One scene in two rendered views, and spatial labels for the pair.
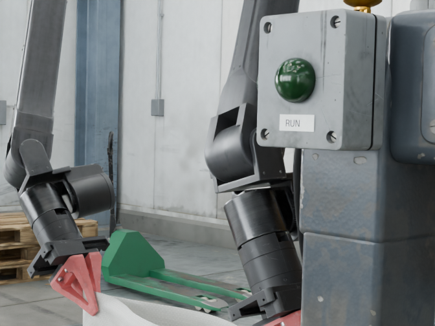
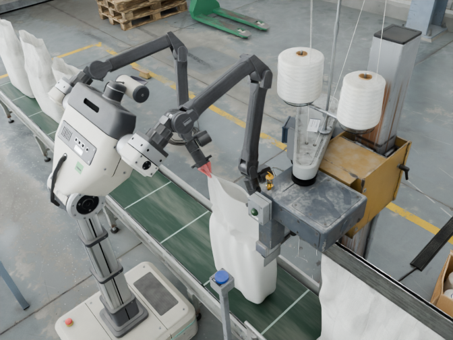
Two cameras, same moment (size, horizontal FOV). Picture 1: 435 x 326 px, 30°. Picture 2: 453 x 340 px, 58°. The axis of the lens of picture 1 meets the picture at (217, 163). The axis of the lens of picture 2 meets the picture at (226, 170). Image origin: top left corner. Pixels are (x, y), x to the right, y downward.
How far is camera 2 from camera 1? 117 cm
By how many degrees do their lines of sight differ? 37
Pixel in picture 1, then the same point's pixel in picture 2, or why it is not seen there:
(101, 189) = (207, 139)
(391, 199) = (274, 224)
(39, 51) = (182, 96)
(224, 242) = not seen: outside the picture
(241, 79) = (246, 152)
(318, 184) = not seen: hidden behind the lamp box
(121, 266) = (199, 10)
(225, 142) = (243, 168)
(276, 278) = not seen: hidden behind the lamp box
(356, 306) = (267, 237)
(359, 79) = (266, 214)
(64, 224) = (199, 154)
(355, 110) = (265, 218)
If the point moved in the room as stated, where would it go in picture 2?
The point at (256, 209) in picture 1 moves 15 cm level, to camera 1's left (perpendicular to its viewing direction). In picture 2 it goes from (251, 183) to (215, 184)
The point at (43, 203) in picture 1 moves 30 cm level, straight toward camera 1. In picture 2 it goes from (192, 148) to (200, 189)
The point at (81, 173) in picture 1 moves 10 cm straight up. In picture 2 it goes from (201, 134) to (199, 117)
